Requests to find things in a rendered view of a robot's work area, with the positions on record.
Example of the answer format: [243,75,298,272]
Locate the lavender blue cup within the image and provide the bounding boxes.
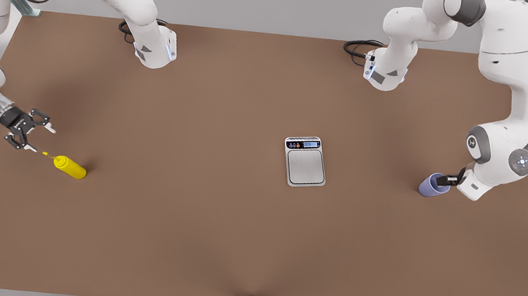
[417,170,453,201]

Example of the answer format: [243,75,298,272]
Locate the yellow sauce squeeze bottle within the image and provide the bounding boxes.
[39,151,90,181]

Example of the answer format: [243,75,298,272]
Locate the silver digital kitchen scale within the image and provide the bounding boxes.
[279,133,332,192]

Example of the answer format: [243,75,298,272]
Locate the black cable loop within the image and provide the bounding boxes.
[116,14,170,49]
[341,37,386,70]

